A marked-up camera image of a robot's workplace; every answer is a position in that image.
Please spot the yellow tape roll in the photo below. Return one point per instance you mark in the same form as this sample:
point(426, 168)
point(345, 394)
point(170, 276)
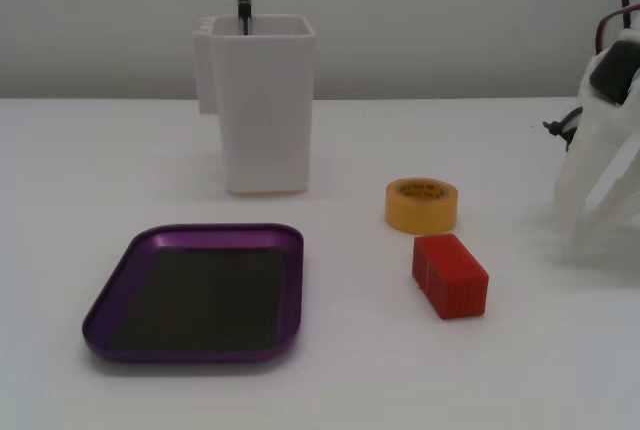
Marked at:
point(421, 210)

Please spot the white plastic pen holder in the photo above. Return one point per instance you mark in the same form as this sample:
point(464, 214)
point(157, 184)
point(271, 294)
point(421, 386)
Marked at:
point(267, 110)

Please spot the red ribbed plastic block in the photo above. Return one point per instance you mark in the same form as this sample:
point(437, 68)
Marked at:
point(452, 277)

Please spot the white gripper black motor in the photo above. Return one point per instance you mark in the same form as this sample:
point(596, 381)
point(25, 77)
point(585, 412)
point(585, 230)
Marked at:
point(601, 125)

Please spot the purple metal tray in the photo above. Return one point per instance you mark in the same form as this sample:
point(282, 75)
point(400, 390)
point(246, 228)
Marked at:
point(125, 295)

